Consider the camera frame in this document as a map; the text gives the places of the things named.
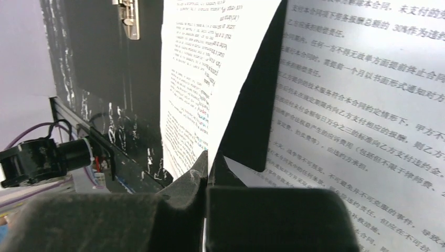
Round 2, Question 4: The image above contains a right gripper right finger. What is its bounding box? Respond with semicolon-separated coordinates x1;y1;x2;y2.
205;153;359;251

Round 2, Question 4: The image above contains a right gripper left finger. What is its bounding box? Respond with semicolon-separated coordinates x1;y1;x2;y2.
1;151;208;251

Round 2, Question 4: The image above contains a printed paper sheet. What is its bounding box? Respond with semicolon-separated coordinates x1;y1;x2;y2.
227;1;444;251
160;1;280;180

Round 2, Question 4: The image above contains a white A4 file folder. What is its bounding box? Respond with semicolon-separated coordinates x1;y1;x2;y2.
64;0;289;185

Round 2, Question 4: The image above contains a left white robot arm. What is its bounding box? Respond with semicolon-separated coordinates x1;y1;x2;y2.
1;138;95;188

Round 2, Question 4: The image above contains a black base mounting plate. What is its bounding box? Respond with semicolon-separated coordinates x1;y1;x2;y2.
50;97;172;194

